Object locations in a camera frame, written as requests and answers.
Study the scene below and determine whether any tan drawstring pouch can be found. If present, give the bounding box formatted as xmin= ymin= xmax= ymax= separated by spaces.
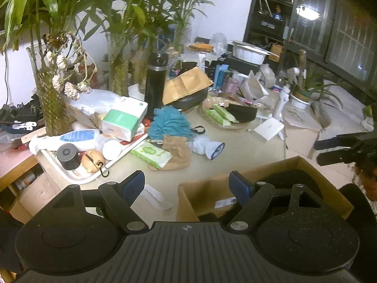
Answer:
xmin=161 ymin=135 xmax=191 ymax=171

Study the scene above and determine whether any blue mesh bath loofah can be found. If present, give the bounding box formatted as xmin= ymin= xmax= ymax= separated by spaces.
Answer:
xmin=148 ymin=105 xmax=206 ymax=141

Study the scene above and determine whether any white tray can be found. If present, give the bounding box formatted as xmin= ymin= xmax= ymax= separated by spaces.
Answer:
xmin=30 ymin=129 xmax=148 ymax=185

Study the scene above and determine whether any orange toy with carabiner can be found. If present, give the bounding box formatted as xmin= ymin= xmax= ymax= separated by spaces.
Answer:
xmin=81 ymin=150 xmax=110 ymax=178

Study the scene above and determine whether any cardboard box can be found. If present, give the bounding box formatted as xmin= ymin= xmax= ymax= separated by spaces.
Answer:
xmin=176 ymin=157 xmax=354 ymax=227

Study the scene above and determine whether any white round jar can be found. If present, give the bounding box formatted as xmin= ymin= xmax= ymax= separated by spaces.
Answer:
xmin=102 ymin=139 xmax=123 ymax=161

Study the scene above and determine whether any green wet wipes pack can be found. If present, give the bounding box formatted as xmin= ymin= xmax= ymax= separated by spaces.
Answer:
xmin=131 ymin=141 xmax=172 ymax=170

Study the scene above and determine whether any white blue lotion bottle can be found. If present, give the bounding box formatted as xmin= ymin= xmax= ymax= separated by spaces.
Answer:
xmin=29 ymin=129 xmax=100 ymax=155

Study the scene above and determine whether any potted green plant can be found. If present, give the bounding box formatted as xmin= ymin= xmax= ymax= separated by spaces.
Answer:
xmin=292 ymin=72 xmax=343 ymax=108

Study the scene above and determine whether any white card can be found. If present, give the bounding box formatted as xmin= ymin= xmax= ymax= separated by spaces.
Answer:
xmin=254 ymin=118 xmax=284 ymax=141

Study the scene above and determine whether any green white tissue box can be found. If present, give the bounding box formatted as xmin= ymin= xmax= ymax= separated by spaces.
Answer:
xmin=102 ymin=96 xmax=148 ymax=142

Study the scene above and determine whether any black sponge block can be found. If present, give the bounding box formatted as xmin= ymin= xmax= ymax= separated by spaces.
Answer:
xmin=225 ymin=104 xmax=258 ymax=123

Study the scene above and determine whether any green wipe packet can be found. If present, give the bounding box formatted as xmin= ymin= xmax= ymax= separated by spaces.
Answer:
xmin=212 ymin=104 xmax=238 ymax=123

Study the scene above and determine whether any black zip case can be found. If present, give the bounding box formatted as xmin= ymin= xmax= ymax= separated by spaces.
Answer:
xmin=169 ymin=88 xmax=208 ymax=110

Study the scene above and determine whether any brown paper envelope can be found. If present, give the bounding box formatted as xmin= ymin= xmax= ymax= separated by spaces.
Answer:
xmin=163 ymin=67 xmax=213 ymax=105

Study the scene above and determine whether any white plastic tub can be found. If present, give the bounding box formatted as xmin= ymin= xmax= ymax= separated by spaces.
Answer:
xmin=233 ymin=40 xmax=278 ymax=65

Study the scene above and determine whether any black thermos bottle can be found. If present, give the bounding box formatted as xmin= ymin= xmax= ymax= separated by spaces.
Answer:
xmin=144 ymin=52 xmax=169 ymax=120

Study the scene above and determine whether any black storage shelf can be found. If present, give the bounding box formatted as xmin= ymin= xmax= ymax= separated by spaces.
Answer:
xmin=243 ymin=0 xmax=298 ymax=49

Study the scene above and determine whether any glass vase with bamboo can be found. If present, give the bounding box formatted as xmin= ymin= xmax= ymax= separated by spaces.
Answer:
xmin=1 ymin=0 xmax=93 ymax=136

